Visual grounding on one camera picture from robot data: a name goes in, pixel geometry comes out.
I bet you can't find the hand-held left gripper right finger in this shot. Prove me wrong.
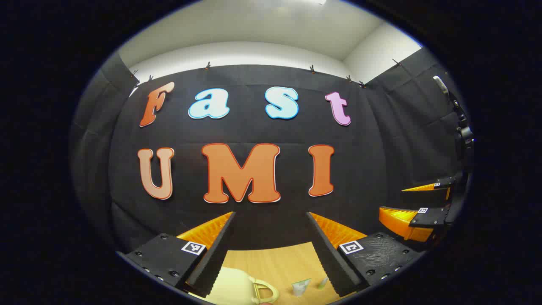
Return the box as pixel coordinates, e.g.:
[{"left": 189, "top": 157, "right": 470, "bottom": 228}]
[{"left": 306, "top": 211, "right": 426, "bottom": 298}]

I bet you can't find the large white green tube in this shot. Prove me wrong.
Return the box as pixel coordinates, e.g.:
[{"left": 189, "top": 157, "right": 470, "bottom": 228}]
[{"left": 291, "top": 279, "right": 312, "bottom": 297}]

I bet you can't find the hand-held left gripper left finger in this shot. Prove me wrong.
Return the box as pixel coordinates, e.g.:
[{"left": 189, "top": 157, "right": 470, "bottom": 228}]
[{"left": 116, "top": 211, "right": 237, "bottom": 298}]

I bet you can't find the pale yellow suitcase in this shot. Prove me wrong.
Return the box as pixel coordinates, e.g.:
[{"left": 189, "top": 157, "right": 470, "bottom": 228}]
[{"left": 188, "top": 267, "right": 280, "bottom": 305}]

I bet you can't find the black backdrop cloth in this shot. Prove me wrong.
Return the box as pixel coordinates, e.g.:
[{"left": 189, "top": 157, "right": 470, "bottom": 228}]
[{"left": 70, "top": 49, "right": 473, "bottom": 255}]

